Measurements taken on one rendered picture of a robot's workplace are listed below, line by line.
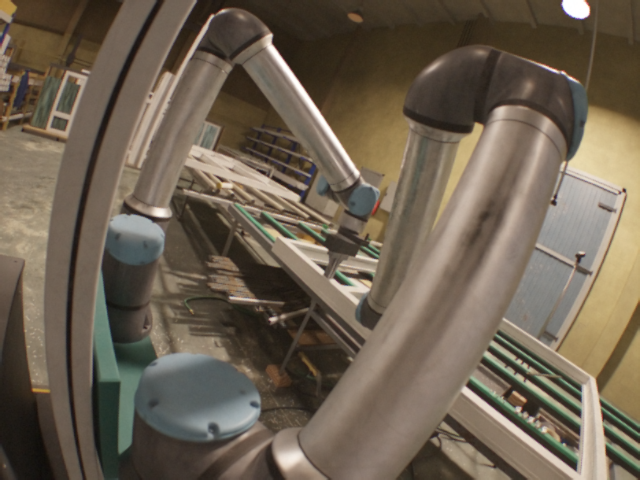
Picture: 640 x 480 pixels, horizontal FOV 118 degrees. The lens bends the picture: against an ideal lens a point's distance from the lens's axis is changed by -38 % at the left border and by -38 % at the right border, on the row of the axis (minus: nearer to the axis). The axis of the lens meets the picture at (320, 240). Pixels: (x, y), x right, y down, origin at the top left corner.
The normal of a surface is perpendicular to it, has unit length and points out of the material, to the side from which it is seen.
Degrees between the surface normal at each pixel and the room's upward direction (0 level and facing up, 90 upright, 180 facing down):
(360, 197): 92
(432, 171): 118
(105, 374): 0
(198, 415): 5
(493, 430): 90
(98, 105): 90
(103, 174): 90
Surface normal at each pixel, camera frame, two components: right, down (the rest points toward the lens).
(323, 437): -0.67, -0.51
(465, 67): -0.65, 0.05
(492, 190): -0.49, -0.43
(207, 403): 0.33, -0.93
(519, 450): -0.73, -0.19
